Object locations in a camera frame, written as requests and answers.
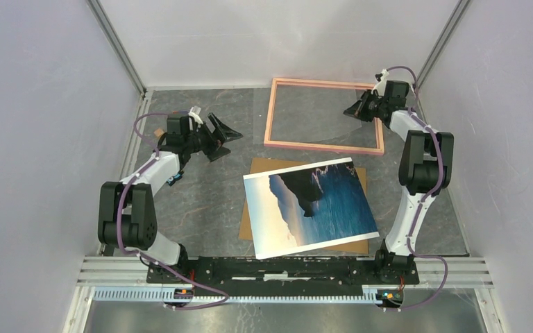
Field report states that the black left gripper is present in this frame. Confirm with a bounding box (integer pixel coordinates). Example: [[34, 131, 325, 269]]
[[185, 113, 242, 162]]

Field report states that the clear acrylic sheet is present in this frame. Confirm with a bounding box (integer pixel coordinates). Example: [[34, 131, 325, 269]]
[[270, 85, 377, 148]]

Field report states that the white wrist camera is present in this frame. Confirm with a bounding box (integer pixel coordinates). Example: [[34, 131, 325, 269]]
[[373, 69, 389, 96], [187, 105, 203, 125]]

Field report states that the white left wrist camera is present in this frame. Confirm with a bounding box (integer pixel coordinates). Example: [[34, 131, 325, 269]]
[[187, 105, 203, 125]]

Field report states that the aluminium rail at front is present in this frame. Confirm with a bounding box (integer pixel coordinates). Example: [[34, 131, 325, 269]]
[[77, 257, 494, 289]]

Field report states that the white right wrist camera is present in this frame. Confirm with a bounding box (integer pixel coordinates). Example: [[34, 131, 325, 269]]
[[373, 69, 389, 96]]

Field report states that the slotted white cable duct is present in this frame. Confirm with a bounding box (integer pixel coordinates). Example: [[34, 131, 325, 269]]
[[92, 287, 382, 305]]

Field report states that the pink wooden picture frame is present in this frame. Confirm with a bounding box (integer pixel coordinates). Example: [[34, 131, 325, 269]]
[[263, 78, 385, 155]]

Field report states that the small brown wooden cube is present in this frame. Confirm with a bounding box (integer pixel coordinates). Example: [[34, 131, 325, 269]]
[[153, 128, 164, 138]]

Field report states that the mountain sea photo print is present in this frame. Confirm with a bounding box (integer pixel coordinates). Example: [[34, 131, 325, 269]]
[[243, 157, 380, 259]]

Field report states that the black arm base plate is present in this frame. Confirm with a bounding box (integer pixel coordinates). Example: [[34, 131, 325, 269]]
[[146, 255, 420, 298]]

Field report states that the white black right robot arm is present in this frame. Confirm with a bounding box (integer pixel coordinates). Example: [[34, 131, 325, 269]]
[[344, 78, 454, 283]]

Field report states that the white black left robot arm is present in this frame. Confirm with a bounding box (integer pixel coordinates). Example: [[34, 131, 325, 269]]
[[97, 110, 243, 283]]

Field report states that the brown cardboard backing board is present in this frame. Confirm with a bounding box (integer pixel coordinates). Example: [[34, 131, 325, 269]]
[[239, 157, 369, 255]]

